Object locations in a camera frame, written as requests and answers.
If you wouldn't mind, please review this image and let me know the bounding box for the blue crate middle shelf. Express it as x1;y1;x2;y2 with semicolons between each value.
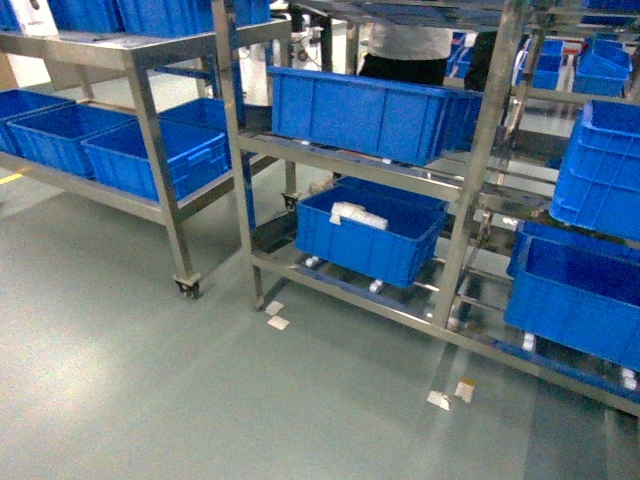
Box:
268;67;483;167

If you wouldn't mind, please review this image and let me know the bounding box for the steel shelf rack centre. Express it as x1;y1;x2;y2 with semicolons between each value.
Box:
211;1;639;415

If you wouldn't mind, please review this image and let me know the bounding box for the white plastic bag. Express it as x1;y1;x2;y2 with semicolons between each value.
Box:
329;202;389;231

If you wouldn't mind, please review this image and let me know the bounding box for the blue crate with white bag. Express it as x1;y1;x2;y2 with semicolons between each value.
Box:
296;185;446;288

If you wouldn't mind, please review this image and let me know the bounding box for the blue crate on trolley front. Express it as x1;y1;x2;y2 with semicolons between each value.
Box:
81;118;231;203

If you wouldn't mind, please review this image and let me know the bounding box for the blue crate on trolley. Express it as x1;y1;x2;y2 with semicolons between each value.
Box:
81;118;231;203
8;104;136;179

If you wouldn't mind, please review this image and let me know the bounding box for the blue crate lower right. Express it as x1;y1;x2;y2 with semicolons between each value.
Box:
504;238;639;371

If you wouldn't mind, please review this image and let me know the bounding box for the steel trolley left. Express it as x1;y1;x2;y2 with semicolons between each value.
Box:
1;32;276;299

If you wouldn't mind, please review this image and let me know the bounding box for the stacked blue crates right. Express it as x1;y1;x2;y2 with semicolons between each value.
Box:
549;100;639;241

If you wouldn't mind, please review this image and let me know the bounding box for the blue crate on trolley middle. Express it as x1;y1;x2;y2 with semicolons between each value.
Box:
8;104;136;179

